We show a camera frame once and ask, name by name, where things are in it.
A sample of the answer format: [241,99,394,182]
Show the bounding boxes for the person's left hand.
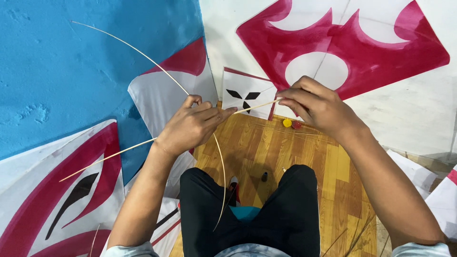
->
[154,94,238,158]

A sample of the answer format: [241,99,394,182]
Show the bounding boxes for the person's right hand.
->
[276,75,360,140]

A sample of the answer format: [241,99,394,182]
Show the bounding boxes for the straight bamboo stick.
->
[59,99,283,183]

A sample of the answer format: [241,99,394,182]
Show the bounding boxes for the curved thin bamboo stick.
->
[71,21,227,232]

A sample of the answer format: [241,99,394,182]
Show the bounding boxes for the white kite with red corner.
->
[127,37,219,199]

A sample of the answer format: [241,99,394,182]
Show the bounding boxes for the large white kite red pattern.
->
[199,0,457,159]

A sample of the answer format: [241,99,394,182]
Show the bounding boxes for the small white kite black petals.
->
[221,66,278,121]

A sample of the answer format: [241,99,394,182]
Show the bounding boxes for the red and white tool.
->
[228,176,241,207]

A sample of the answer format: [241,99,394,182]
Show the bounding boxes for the teal cloth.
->
[228,205,261,223]

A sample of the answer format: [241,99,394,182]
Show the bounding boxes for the plain white paper kite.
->
[387,149,438,199]

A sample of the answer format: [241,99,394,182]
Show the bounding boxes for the loose bamboo sticks on floor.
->
[321,213,390,257]

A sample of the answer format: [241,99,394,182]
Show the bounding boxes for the white kite with red edge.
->
[424,164,457,242]

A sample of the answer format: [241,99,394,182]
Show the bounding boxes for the white kite red black stripes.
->
[0,119,126,257]

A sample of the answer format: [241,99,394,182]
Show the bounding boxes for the person's grey blue shirt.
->
[103,241,452,257]

